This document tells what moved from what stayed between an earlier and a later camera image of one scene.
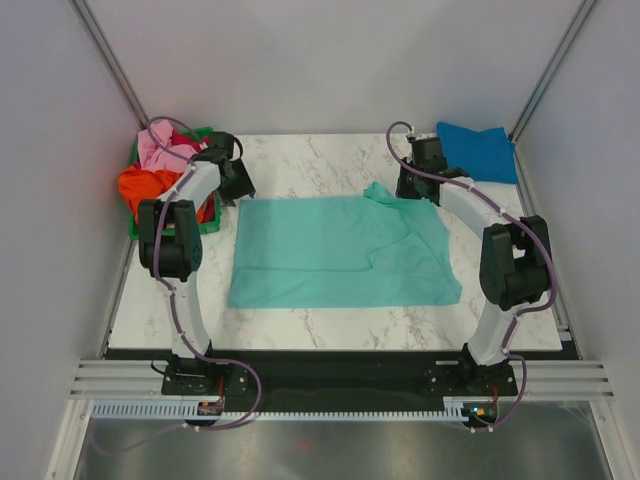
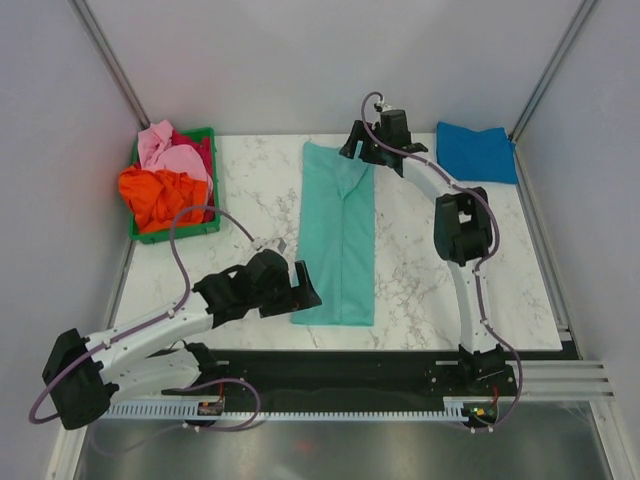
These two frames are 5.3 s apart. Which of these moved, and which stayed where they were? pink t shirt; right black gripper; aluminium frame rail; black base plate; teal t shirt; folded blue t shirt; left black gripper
Moved: right black gripper; left black gripper; teal t shirt
Stayed: folded blue t shirt; aluminium frame rail; black base plate; pink t shirt
